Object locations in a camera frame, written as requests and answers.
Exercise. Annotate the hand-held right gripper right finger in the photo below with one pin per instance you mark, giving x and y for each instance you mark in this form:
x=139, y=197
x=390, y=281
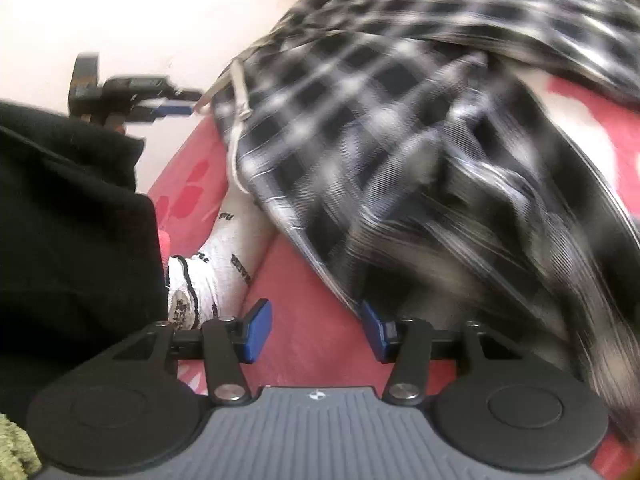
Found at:
x=372, y=331

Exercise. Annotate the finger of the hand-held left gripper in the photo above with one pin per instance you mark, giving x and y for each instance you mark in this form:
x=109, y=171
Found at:
x=184, y=94
x=167, y=108

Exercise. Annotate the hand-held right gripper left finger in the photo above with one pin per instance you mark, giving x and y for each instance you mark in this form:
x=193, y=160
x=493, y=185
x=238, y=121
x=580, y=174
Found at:
x=257, y=332

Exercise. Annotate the black white plaid pants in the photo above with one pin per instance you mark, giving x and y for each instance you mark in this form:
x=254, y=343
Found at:
x=400, y=135

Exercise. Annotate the green fuzzy cloth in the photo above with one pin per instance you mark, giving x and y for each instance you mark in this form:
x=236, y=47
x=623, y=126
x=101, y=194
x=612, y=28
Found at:
x=15, y=445

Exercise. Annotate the red floral blanket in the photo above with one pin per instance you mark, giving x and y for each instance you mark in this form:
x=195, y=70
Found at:
x=300, y=320

